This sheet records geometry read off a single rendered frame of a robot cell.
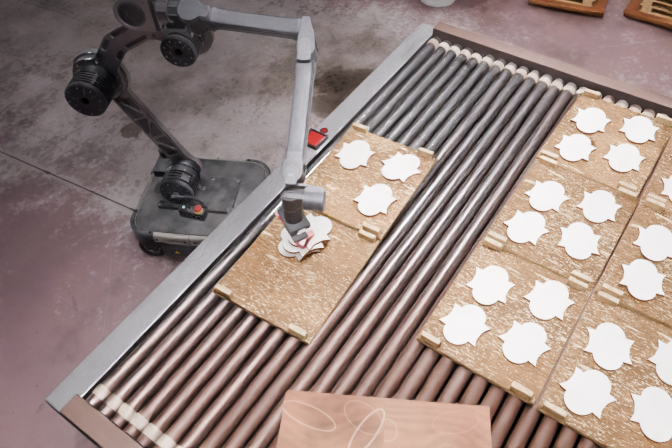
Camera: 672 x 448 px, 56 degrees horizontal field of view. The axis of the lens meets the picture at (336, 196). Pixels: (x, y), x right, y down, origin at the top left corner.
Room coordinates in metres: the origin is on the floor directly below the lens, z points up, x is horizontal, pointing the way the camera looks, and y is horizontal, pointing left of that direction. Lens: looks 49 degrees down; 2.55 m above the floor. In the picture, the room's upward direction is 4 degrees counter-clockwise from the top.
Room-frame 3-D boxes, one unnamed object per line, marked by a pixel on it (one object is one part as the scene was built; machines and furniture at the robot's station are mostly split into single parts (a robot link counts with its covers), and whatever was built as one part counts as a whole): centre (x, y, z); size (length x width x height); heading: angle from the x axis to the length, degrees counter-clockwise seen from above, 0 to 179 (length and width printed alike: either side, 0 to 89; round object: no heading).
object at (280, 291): (1.13, 0.13, 0.93); 0.41 x 0.35 x 0.02; 145
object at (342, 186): (1.48, -0.11, 0.93); 0.41 x 0.35 x 0.02; 145
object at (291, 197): (1.20, 0.12, 1.17); 0.07 x 0.06 x 0.07; 78
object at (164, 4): (1.79, 0.48, 1.45); 0.09 x 0.08 x 0.12; 168
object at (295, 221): (1.20, 0.13, 1.10); 0.10 x 0.07 x 0.07; 26
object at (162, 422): (1.39, -0.05, 0.90); 1.95 x 0.05 x 0.05; 142
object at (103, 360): (1.56, 0.17, 0.89); 2.08 x 0.09 x 0.06; 142
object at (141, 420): (1.42, -0.01, 0.90); 1.95 x 0.05 x 0.05; 142
